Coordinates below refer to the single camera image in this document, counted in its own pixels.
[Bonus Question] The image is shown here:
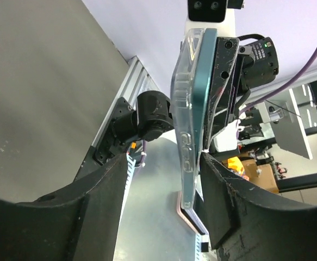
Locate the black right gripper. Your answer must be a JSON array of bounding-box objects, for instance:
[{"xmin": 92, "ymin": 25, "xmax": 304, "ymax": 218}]
[{"xmin": 203, "ymin": 34, "xmax": 279, "ymax": 144}]

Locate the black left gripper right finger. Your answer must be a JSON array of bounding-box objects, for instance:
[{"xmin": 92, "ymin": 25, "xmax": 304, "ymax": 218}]
[{"xmin": 200, "ymin": 153, "xmax": 317, "ymax": 260}]

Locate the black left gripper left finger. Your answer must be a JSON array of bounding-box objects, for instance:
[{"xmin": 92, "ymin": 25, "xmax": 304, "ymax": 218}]
[{"xmin": 0, "ymin": 154, "xmax": 127, "ymax": 260}]

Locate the blue-edged phone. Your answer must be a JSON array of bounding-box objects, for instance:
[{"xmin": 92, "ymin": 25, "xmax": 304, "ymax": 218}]
[{"xmin": 191, "ymin": 28, "xmax": 217, "ymax": 183}]

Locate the clear phone case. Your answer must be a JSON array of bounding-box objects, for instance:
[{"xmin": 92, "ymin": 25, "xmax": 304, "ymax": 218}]
[{"xmin": 171, "ymin": 29, "xmax": 205, "ymax": 209}]

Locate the black phone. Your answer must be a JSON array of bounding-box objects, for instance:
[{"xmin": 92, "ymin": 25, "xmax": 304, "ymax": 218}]
[{"xmin": 181, "ymin": 208, "xmax": 209, "ymax": 235}]

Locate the pink phone case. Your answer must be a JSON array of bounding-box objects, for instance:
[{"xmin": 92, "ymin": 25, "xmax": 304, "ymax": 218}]
[{"xmin": 176, "ymin": 191, "xmax": 205, "ymax": 235}]

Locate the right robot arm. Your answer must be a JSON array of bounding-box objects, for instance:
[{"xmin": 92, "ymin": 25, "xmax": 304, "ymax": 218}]
[{"xmin": 94, "ymin": 29, "xmax": 279, "ymax": 165}]

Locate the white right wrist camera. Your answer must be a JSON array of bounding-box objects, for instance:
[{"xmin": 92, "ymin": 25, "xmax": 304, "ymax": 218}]
[{"xmin": 184, "ymin": 0, "xmax": 245, "ymax": 37}]

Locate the aluminium front rail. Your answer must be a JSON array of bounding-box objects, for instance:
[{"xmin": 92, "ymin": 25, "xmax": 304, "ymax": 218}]
[{"xmin": 74, "ymin": 56, "xmax": 159, "ymax": 180}]

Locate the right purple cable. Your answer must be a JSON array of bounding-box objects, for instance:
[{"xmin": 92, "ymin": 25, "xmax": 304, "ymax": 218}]
[{"xmin": 133, "ymin": 0, "xmax": 317, "ymax": 175}]

